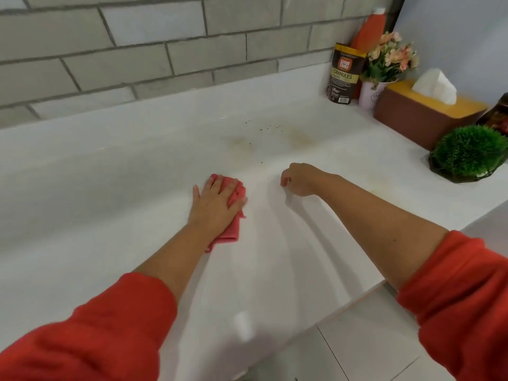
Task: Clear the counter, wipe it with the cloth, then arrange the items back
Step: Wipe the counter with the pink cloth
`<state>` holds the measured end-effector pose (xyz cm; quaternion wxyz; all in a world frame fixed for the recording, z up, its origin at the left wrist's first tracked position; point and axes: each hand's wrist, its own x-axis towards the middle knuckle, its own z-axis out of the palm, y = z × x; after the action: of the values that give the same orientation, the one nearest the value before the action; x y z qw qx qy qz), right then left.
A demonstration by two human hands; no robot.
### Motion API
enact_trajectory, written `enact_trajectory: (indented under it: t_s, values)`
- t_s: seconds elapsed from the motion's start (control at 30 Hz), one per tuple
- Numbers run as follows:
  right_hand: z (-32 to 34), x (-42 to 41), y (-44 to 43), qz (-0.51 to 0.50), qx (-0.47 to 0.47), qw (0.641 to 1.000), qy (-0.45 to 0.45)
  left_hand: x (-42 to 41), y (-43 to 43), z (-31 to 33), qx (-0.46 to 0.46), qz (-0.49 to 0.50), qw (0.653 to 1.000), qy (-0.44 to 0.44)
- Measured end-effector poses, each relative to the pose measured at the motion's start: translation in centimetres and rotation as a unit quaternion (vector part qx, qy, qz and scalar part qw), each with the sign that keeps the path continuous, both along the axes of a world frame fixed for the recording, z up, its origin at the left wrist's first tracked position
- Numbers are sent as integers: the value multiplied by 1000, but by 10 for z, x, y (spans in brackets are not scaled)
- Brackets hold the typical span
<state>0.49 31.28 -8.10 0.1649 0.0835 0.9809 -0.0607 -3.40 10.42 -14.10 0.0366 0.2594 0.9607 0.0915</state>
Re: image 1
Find person's left hand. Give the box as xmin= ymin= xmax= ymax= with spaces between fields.
xmin=187 ymin=174 xmax=248 ymax=239

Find person's right hand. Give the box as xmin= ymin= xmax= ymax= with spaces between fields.
xmin=280 ymin=163 xmax=331 ymax=197

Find pink cleaning cloth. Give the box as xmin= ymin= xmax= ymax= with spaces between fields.
xmin=205 ymin=175 xmax=247 ymax=253

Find person's right forearm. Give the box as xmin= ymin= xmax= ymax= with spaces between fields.
xmin=321 ymin=174 xmax=450 ymax=291

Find person's left forearm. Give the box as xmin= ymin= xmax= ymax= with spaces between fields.
xmin=133 ymin=224 xmax=224 ymax=303

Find scattered dark granules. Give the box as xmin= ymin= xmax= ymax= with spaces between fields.
xmin=244 ymin=120 xmax=283 ymax=133

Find black and yellow pouch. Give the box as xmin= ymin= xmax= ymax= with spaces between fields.
xmin=327 ymin=43 xmax=367 ymax=105

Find brown tissue box yellow lid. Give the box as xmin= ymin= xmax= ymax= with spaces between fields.
xmin=374 ymin=79 xmax=489 ymax=151

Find pink flowers in white pot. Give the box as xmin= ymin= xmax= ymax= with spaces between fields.
xmin=358 ymin=31 xmax=420 ymax=111

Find orange bottle with white cap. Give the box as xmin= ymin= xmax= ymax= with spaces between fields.
xmin=351 ymin=8 xmax=387 ymax=99

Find red left sleeve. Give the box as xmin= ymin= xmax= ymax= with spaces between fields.
xmin=0 ymin=273 xmax=178 ymax=381

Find red sleeve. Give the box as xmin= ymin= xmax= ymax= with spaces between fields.
xmin=0 ymin=273 xmax=178 ymax=381
xmin=397 ymin=231 xmax=508 ymax=381

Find white tissue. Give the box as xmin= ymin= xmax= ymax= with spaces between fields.
xmin=412 ymin=68 xmax=458 ymax=105

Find round green plant dark pot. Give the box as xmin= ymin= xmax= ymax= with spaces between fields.
xmin=429 ymin=125 xmax=508 ymax=184

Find red right sleeve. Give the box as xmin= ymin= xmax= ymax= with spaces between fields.
xmin=397 ymin=231 xmax=508 ymax=381

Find dark brown bottle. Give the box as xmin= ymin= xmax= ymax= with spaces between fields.
xmin=476 ymin=92 xmax=508 ymax=136

